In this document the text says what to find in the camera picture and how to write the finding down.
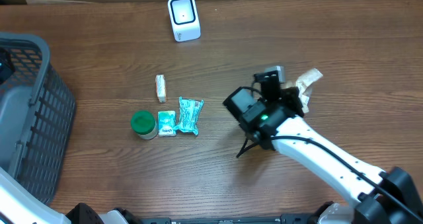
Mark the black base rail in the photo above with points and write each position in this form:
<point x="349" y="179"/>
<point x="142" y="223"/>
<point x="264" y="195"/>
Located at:
<point x="82" y="213"/>

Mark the green lid jar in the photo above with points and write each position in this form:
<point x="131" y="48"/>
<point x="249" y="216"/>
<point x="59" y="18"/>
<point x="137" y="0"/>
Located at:
<point x="144" y="124"/>

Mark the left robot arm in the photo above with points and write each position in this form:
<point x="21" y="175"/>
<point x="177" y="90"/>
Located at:
<point x="19" y="206"/>

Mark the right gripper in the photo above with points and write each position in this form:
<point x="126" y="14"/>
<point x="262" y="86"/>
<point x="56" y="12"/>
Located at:
<point x="291" y="97"/>

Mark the beige snack pouch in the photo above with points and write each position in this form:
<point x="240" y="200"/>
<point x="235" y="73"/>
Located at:
<point x="305" y="85"/>

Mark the white barcode scanner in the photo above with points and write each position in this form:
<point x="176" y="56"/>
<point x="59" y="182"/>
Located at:
<point x="184" y="20"/>

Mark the teal tissue pack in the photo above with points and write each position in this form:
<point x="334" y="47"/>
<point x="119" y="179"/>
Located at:
<point x="166" y="123"/>

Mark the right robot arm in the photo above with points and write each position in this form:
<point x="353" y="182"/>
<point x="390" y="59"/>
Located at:
<point x="272" y="118"/>

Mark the teal crinkled wrapper packet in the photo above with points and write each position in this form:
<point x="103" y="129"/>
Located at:
<point x="189" y="113"/>

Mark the orange tissue pack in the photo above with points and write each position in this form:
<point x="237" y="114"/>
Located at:
<point x="161" y="88"/>

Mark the grey plastic shopping basket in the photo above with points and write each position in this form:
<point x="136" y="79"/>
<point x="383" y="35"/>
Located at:
<point x="37" y="114"/>

